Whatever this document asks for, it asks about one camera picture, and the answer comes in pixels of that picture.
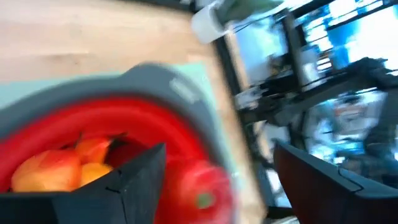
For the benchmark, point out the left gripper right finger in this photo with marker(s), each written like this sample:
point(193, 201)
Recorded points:
point(311, 186)

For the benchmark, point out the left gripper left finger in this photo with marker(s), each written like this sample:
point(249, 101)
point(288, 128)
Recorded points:
point(133, 193)

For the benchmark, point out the red mango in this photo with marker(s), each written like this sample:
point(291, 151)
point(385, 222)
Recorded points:
point(199, 193)

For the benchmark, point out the red collapsible bowl grey rim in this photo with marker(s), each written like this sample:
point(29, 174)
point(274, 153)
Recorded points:
point(140, 118)

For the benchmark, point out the potted plant white pot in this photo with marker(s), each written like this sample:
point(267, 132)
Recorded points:
point(206, 23)

